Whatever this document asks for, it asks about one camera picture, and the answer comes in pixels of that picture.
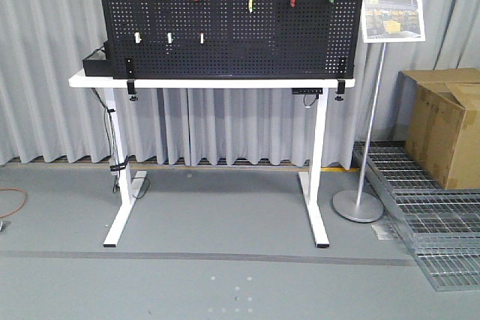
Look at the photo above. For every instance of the black table control panel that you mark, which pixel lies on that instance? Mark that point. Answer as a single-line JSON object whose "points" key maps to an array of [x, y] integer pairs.
{"points": [[307, 91]]}

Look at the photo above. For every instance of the right black board clamp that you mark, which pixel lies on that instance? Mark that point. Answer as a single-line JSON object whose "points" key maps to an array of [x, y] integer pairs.
{"points": [[341, 86]]}

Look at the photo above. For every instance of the black board clamp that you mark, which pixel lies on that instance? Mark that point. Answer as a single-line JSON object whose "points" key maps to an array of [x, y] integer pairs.
{"points": [[130, 71], [341, 86]]}

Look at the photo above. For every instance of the white height-adjustable table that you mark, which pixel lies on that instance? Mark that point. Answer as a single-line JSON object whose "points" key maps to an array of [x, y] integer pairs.
{"points": [[130, 186]]}

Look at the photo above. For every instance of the left black board clamp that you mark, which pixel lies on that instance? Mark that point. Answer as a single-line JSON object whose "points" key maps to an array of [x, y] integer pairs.
{"points": [[130, 71]]}

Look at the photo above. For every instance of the black perforated pegboard panel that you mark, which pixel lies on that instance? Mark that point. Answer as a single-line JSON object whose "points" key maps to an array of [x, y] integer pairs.
{"points": [[276, 41]]}

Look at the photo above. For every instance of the silver sign stand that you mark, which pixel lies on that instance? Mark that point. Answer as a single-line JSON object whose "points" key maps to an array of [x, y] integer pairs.
{"points": [[357, 205]]}

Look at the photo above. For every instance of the black box on table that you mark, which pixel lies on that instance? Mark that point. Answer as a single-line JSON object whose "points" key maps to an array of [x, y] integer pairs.
{"points": [[99, 62]]}

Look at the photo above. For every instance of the framed photo sign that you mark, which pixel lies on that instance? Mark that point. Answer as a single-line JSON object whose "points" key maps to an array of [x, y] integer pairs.
{"points": [[392, 21]]}

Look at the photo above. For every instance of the brown cardboard box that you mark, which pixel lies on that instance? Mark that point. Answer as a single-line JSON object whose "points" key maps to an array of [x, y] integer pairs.
{"points": [[443, 135]]}

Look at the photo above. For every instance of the metal floor grating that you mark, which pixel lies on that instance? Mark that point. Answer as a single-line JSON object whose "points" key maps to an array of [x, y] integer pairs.
{"points": [[439, 227]]}

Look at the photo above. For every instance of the grey curtain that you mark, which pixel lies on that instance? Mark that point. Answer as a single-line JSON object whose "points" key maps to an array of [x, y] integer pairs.
{"points": [[43, 43]]}

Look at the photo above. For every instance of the white toggle switch left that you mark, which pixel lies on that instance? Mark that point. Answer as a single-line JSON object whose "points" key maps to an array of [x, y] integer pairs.
{"points": [[137, 37]]}

